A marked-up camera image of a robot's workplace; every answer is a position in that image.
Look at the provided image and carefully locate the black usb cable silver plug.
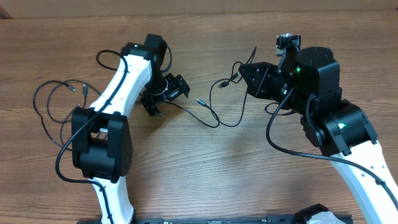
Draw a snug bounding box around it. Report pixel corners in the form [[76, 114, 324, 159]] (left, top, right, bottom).
[[209, 46, 257, 128]]

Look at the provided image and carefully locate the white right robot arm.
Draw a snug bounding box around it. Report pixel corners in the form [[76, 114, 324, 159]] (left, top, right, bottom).
[[239, 47, 397, 223]]

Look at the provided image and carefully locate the thin black usb cable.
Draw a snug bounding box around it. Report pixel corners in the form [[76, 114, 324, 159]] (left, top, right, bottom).
[[32, 79, 103, 152]]

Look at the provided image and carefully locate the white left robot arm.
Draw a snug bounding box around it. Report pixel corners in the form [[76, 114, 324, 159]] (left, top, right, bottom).
[[72, 34, 190, 223]]

